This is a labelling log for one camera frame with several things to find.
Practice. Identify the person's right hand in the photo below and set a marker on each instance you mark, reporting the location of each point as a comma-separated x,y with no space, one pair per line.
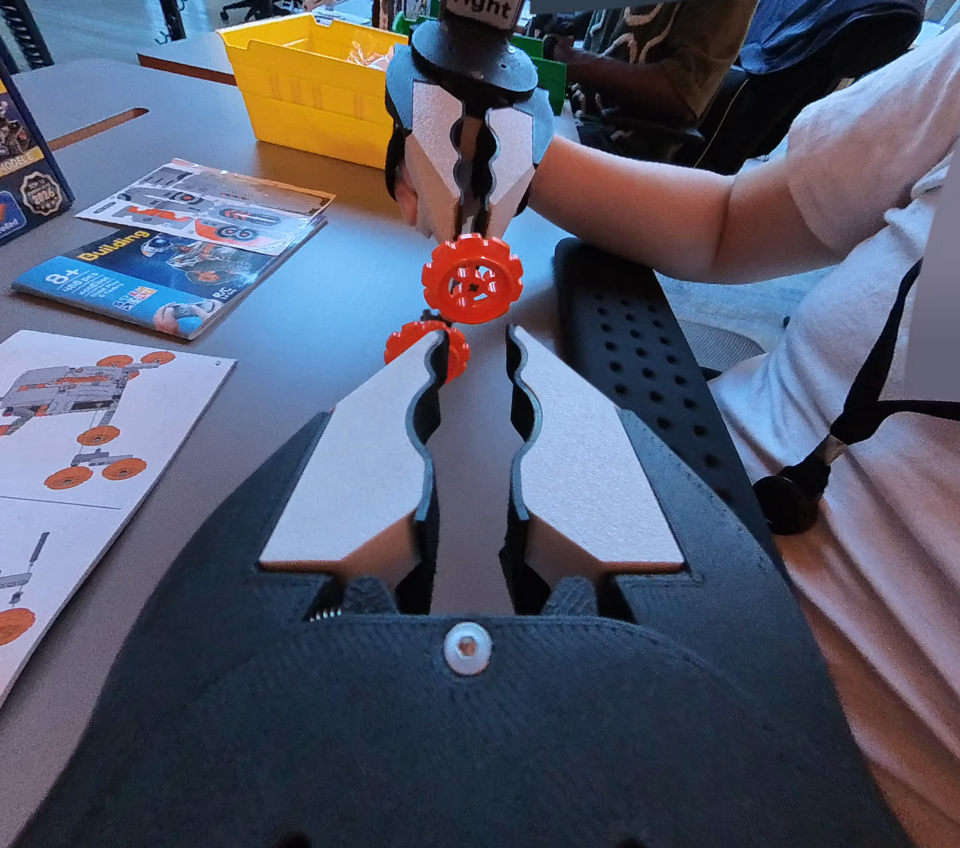
411,200

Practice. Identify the open assembly manual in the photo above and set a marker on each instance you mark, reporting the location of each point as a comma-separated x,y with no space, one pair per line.
150,413

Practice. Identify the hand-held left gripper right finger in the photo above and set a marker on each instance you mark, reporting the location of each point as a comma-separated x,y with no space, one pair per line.
592,481

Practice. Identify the person's white shirt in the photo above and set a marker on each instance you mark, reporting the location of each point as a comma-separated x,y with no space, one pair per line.
862,308

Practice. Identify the clear plastic parts bag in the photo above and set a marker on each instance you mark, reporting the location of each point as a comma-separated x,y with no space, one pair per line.
371,53

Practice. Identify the grey mesh chair seat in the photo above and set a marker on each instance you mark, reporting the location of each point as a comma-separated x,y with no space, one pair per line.
724,346

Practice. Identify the yellow plastic bin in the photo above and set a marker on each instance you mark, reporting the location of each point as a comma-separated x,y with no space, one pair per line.
300,106

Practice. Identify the orange toy wheel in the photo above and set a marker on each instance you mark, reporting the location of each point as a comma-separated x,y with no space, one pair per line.
397,342
450,263

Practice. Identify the dark blue jacket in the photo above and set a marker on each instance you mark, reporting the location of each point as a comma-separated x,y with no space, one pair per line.
840,8

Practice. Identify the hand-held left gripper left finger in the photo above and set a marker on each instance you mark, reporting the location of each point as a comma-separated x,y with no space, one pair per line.
352,481

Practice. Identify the person's right forearm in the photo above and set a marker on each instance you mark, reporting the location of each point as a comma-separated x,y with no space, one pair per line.
637,203

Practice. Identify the sticker sheet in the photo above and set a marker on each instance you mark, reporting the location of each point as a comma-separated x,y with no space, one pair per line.
187,196

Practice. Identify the green plastic bin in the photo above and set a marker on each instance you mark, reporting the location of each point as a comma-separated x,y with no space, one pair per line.
551,80

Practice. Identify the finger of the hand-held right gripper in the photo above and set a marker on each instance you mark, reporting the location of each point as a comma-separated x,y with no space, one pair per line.
429,151
514,151

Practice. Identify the blue instruction booklet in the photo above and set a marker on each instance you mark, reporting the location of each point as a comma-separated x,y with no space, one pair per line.
112,278

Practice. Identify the toy robot kit box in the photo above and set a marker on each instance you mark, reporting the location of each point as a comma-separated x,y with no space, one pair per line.
30,188

